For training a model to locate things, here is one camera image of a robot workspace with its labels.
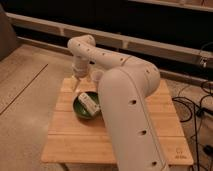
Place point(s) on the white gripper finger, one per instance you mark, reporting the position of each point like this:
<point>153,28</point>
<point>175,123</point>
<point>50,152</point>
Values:
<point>76,82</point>

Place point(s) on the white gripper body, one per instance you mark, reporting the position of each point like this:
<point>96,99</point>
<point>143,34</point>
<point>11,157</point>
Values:
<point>80,67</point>

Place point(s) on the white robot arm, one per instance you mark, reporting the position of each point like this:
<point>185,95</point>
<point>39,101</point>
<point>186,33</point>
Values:
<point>122,90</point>

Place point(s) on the green bowl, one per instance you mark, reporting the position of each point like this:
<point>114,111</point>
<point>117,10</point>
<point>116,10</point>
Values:
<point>81,111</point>

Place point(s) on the wooden table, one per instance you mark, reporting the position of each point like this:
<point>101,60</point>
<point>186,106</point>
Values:
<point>71,140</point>

